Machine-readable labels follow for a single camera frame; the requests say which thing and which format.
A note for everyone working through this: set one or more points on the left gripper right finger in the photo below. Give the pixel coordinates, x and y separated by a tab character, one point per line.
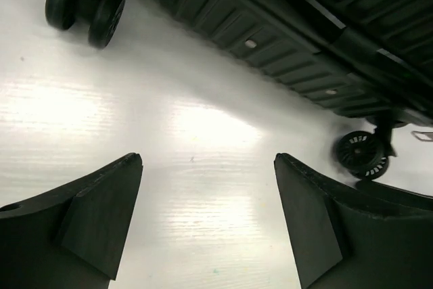
369	235

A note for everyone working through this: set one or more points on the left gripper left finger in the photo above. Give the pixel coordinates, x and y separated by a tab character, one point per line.
74	235

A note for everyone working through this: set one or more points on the black hard-shell suitcase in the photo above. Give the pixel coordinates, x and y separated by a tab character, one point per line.
368	59

